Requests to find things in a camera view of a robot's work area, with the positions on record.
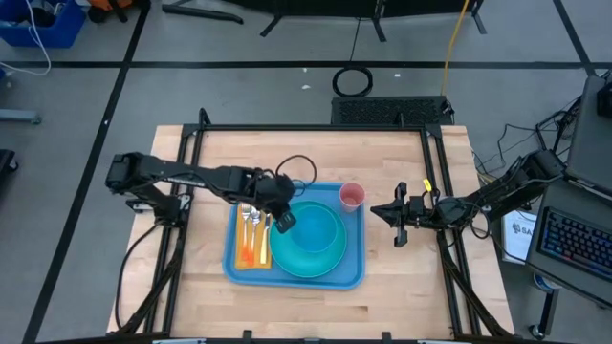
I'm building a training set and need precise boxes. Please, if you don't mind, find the black perforated computer case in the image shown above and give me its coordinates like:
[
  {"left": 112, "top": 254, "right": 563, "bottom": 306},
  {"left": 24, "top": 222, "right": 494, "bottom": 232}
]
[{"left": 330, "top": 95, "right": 450, "bottom": 127}]

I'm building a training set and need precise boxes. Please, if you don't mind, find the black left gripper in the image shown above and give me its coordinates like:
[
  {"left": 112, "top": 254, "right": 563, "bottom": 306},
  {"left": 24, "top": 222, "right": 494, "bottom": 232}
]
[{"left": 252, "top": 174, "right": 297, "bottom": 235}]

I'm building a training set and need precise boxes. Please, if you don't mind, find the grey closed laptop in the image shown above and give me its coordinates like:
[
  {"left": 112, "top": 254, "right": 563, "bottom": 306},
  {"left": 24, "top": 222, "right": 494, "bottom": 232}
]
[{"left": 565, "top": 75, "right": 612, "bottom": 193}]

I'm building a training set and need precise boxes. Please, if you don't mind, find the laptop with lit keyboard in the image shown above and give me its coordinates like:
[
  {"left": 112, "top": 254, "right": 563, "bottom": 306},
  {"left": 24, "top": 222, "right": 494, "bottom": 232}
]
[{"left": 525, "top": 177, "right": 612, "bottom": 307}]

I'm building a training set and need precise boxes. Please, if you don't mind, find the pink ribbed cup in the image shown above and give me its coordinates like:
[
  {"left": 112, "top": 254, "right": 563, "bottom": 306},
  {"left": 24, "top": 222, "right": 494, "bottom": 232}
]
[{"left": 338, "top": 182, "right": 367, "bottom": 214}]

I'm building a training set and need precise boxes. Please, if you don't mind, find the black cart leg with caster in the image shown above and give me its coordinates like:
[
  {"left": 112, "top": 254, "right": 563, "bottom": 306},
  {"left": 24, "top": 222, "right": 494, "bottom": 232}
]
[{"left": 528, "top": 286, "right": 560, "bottom": 341}]

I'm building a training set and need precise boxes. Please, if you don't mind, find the black cable bundle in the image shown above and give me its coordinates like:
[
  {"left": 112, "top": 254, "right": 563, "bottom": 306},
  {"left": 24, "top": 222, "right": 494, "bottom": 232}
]
[{"left": 470, "top": 71, "right": 587, "bottom": 192}]

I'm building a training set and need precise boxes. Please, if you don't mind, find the cream-handled metal knife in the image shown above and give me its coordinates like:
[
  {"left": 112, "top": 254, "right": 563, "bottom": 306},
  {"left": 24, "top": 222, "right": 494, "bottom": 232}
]
[{"left": 258, "top": 212, "right": 273, "bottom": 266}]

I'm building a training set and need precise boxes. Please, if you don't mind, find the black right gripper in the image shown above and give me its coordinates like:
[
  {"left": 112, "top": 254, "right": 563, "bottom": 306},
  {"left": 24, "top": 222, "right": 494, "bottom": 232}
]
[{"left": 369, "top": 181, "right": 437, "bottom": 248}]

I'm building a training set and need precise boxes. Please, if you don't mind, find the yellow cable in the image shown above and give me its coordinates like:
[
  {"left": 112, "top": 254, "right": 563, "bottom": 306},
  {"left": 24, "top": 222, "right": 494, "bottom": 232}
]
[{"left": 440, "top": 0, "right": 472, "bottom": 97}]

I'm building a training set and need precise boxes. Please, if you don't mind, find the black stand leg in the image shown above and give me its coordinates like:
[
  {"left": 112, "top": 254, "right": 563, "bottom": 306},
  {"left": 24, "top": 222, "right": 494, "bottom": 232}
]
[{"left": 161, "top": 3, "right": 245, "bottom": 26}]

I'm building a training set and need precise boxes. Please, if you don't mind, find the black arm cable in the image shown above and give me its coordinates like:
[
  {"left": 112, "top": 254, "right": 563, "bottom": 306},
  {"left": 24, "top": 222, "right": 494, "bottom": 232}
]
[{"left": 114, "top": 222, "right": 166, "bottom": 332}]

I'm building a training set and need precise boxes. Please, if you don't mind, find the white cable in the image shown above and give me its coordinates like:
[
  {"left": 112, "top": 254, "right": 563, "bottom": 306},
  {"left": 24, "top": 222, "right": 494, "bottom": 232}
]
[{"left": 0, "top": 0, "right": 53, "bottom": 77}]

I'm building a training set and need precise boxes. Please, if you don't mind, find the black device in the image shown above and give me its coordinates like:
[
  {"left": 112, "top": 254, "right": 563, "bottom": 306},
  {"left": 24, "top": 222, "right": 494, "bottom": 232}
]
[{"left": 596, "top": 80, "right": 612, "bottom": 120}]

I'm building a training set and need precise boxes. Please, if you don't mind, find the white printed box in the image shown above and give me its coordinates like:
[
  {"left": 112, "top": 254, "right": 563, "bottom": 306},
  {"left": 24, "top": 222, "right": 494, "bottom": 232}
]
[{"left": 500, "top": 208, "right": 539, "bottom": 265}]

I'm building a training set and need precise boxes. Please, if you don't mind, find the teal plastic plate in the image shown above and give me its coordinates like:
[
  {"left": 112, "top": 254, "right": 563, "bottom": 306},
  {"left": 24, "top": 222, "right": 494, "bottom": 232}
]
[{"left": 269, "top": 200, "right": 349, "bottom": 279}]

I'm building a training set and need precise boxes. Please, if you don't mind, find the orange-handled metal fork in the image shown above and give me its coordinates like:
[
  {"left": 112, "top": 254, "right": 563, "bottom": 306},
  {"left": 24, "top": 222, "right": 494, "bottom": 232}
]
[{"left": 239, "top": 203, "right": 253, "bottom": 263}]

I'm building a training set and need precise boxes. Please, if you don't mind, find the blue plastic bowl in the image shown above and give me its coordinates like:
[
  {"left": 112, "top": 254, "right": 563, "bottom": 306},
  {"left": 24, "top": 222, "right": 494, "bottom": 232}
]
[{"left": 289, "top": 204, "right": 340, "bottom": 254}]

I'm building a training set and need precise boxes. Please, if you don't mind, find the yellow cloth napkin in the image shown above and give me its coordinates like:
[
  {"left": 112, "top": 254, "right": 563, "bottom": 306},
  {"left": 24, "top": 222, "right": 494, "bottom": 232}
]
[{"left": 233, "top": 202, "right": 274, "bottom": 271}]

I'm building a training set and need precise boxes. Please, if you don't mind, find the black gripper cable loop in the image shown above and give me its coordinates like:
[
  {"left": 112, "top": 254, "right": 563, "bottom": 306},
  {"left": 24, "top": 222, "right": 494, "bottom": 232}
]
[{"left": 274, "top": 153, "right": 318, "bottom": 198}]

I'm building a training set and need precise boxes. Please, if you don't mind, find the thin black cable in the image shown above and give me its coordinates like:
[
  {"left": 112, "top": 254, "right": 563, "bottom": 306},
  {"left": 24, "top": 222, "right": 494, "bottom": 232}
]
[{"left": 349, "top": 17, "right": 362, "bottom": 64}]

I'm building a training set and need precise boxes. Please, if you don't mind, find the orange and black object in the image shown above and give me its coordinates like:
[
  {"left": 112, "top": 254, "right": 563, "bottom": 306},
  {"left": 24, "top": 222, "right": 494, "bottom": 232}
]
[{"left": 88, "top": 0, "right": 144, "bottom": 24}]

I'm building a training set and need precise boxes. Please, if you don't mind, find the blue plastic bin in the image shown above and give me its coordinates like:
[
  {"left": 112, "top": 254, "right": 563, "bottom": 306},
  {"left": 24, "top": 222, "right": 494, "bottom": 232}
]
[{"left": 0, "top": 0, "right": 88, "bottom": 49}]

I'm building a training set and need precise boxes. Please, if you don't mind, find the blue plastic tray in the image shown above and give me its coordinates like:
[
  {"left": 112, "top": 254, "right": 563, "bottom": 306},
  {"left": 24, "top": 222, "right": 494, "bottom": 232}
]
[{"left": 222, "top": 181, "right": 367, "bottom": 291}]

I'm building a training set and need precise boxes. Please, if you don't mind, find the black coiled cable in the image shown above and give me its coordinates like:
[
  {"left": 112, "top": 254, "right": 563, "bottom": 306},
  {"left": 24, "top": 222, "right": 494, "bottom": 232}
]
[{"left": 332, "top": 66, "right": 374, "bottom": 98}]

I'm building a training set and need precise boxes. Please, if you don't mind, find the grey bar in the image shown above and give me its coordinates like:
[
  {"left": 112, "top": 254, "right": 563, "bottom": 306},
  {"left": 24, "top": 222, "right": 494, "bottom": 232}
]
[{"left": 0, "top": 108, "right": 42, "bottom": 125}]

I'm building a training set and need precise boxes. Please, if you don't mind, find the black backdrop panel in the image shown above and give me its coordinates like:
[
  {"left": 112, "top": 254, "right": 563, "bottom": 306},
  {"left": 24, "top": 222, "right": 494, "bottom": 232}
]
[{"left": 224, "top": 0, "right": 489, "bottom": 44}]

